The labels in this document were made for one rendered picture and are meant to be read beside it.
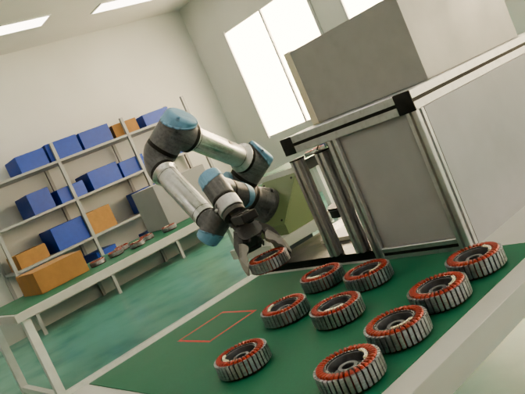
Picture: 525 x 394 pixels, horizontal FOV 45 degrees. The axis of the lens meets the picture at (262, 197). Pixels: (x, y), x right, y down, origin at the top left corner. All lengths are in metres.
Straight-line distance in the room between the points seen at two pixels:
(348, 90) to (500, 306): 0.73
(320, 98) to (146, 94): 7.80
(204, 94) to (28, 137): 2.80
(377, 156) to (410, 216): 0.16
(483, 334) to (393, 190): 0.53
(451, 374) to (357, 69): 0.83
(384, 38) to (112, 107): 7.76
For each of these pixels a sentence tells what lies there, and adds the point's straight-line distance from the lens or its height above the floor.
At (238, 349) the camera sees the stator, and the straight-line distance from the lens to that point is 1.31.
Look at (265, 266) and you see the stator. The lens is 1.66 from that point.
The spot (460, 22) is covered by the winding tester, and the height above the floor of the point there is 1.21.
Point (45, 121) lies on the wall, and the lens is 8.72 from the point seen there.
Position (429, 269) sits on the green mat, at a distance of 1.41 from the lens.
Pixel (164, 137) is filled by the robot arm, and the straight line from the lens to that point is 2.16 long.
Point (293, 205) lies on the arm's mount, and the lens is 2.50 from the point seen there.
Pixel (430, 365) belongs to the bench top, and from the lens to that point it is 1.00.
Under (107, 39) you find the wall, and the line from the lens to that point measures 9.45.
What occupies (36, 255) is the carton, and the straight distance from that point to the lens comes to 7.81.
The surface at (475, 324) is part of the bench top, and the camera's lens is 1.08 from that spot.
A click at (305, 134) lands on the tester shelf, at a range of 1.61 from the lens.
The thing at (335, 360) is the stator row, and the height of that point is 0.78.
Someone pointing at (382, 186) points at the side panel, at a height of 0.93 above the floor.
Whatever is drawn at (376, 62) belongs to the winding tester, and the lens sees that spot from 1.55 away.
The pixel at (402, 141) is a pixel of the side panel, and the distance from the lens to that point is 1.44.
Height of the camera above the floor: 1.17
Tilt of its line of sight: 6 degrees down
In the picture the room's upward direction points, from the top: 24 degrees counter-clockwise
